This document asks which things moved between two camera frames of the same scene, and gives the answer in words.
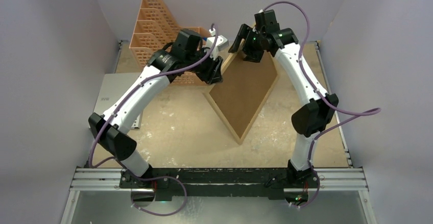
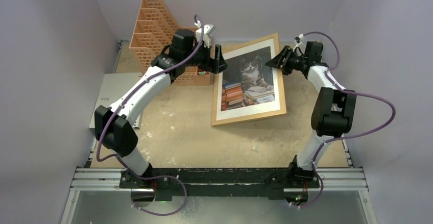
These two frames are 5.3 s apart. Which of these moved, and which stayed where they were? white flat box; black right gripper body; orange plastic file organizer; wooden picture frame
Moved: wooden picture frame; black right gripper body
Stayed: orange plastic file organizer; white flat box
